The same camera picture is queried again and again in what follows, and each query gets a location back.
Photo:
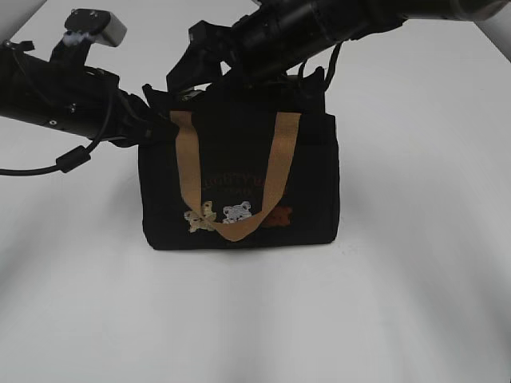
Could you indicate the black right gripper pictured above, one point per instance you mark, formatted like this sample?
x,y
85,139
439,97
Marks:
x,y
215,55

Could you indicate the black tote bag tan handles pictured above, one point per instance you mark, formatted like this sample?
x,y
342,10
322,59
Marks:
x,y
235,129

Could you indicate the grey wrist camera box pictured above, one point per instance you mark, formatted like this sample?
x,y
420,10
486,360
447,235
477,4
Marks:
x,y
101,25

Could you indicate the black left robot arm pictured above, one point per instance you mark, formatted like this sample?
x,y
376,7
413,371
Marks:
x,y
66,95

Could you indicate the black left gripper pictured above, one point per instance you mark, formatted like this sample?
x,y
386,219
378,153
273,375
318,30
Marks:
x,y
132,122

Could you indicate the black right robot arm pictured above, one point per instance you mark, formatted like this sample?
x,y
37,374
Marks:
x,y
282,34

